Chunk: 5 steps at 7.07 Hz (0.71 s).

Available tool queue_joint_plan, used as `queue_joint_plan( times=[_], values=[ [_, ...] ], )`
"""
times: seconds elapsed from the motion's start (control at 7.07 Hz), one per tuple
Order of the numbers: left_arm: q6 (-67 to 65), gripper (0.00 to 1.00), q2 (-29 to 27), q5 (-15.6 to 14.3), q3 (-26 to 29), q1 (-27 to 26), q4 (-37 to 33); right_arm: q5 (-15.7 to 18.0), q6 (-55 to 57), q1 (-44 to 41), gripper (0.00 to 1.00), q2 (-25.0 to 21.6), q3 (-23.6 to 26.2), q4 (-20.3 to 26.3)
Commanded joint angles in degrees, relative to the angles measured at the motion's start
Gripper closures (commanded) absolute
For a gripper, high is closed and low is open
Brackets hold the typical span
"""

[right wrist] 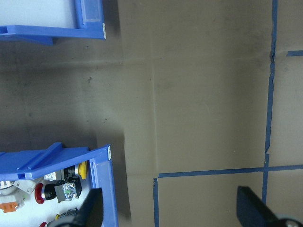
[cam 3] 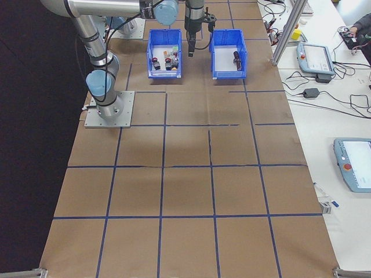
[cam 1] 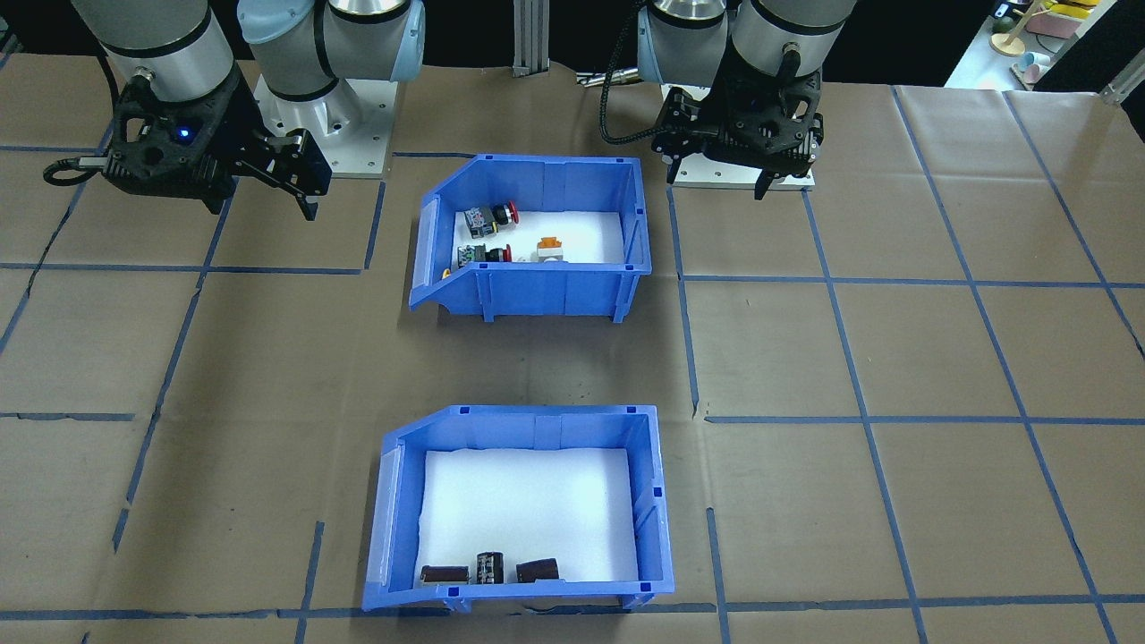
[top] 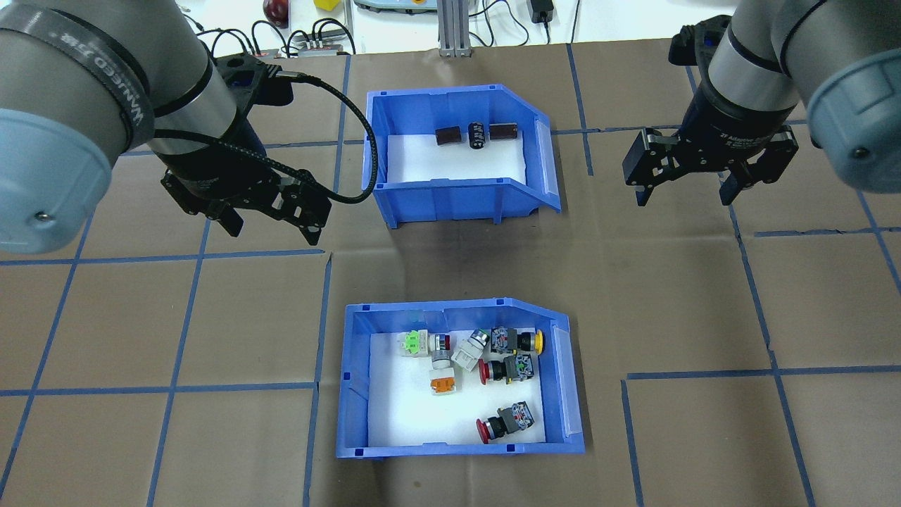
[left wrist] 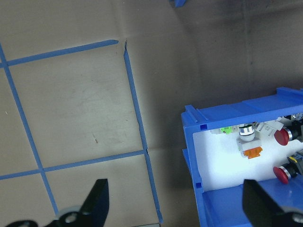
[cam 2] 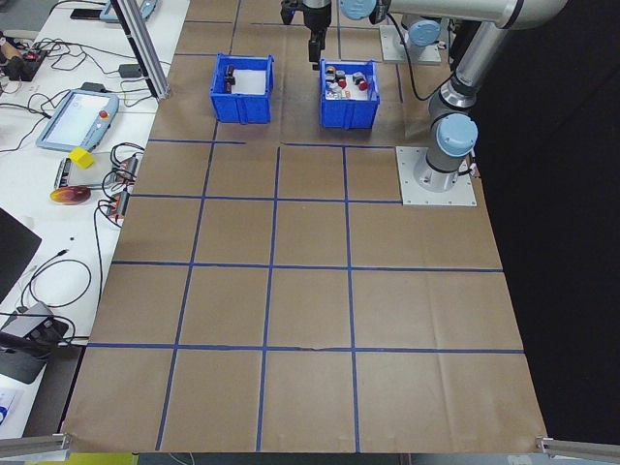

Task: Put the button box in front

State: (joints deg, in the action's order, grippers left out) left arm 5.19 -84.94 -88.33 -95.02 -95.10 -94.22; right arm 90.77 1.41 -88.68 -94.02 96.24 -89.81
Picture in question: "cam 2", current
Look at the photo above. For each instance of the blue plastic storage bin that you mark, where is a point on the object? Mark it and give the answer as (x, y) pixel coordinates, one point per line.
(349, 114)
(240, 107)

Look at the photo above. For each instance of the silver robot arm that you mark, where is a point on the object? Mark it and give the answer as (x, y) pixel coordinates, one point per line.
(424, 31)
(484, 53)

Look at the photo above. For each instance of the yellow mushroom push button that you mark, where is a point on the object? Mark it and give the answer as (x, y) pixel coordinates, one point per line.
(331, 72)

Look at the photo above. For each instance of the red mushroom push button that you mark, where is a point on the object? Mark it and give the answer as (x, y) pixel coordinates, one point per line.
(364, 87)

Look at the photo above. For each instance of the black circuit box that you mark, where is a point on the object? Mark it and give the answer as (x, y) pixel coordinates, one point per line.
(31, 60)

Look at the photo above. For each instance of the small parts in right bin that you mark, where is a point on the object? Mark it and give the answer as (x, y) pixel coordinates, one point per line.
(358, 96)

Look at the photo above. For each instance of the white foam liner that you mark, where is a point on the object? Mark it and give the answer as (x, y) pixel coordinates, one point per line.
(249, 82)

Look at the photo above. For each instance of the black rectangular component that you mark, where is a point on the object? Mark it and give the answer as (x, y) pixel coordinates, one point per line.
(229, 71)

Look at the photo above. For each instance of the black cylindrical component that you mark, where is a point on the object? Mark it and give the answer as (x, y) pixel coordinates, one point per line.
(228, 84)

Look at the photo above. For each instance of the blue grey teach pendant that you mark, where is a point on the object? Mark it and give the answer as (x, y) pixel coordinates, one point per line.
(77, 118)
(150, 7)

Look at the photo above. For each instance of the grey power adapter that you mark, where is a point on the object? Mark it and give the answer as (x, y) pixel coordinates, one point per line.
(131, 71)

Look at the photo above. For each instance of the small black orange adapter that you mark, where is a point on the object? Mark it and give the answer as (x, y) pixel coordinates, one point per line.
(116, 208)
(127, 164)

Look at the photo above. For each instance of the black phone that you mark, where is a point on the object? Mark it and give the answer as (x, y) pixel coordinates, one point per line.
(87, 14)

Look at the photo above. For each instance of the yellow cube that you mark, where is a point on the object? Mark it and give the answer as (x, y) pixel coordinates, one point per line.
(80, 158)

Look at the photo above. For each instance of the white flat device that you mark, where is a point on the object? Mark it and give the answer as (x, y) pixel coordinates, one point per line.
(72, 178)

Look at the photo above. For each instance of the red orange round object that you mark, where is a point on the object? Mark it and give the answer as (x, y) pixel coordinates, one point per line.
(70, 196)

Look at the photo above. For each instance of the brown wooden object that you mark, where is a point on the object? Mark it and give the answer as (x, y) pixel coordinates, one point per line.
(7, 48)

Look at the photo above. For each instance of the white desk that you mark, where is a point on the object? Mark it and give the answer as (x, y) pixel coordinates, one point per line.
(63, 232)

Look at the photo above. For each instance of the black laptop panel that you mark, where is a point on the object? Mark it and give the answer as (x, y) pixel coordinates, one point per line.
(14, 252)

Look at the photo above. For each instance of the grey stand base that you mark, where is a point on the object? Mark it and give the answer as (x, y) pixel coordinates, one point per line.
(17, 367)

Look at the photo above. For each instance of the aluminium profile bar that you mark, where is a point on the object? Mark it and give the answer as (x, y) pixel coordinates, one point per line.
(581, 448)
(34, 443)

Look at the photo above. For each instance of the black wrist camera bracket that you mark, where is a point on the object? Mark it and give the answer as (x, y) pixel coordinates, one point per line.
(289, 10)

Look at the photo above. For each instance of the white square base plate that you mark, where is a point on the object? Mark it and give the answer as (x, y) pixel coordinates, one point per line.
(390, 51)
(460, 197)

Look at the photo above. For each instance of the aluminium extrusion post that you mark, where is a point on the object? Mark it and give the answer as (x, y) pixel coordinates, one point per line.
(147, 48)

